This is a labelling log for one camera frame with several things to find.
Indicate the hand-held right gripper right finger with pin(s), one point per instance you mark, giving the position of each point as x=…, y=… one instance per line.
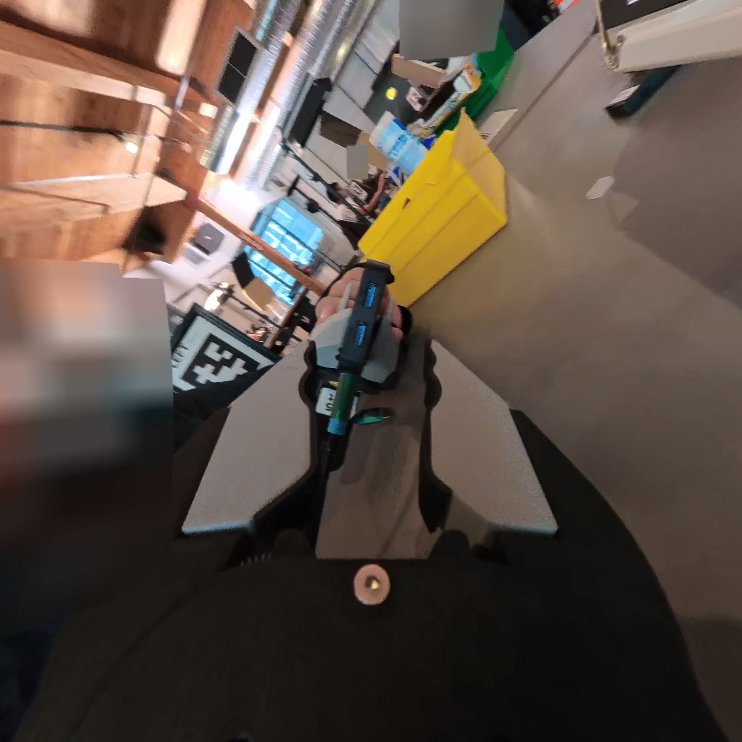
x=487, y=464

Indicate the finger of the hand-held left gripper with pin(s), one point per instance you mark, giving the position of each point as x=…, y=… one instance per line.
x=382, y=353
x=330, y=342

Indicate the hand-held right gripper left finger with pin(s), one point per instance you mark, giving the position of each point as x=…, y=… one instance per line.
x=255, y=464

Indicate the black usb hub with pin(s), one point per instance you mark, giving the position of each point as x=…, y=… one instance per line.
x=368, y=295

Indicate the yellow plastic bin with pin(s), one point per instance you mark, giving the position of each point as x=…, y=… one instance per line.
x=440, y=220

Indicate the person's left hand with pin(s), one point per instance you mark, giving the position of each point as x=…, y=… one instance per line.
x=333, y=295

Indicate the black white marker tag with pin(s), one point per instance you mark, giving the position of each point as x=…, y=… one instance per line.
x=214, y=359

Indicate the blue white labelled bottle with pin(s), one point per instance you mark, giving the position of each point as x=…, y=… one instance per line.
x=400, y=145

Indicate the small clear plastic cap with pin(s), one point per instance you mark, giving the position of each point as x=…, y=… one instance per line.
x=600, y=188

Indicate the green plastic crate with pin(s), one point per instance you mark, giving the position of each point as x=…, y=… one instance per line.
x=493, y=75

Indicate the black monitor with tan frame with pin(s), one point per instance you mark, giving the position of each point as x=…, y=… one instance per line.
x=666, y=35

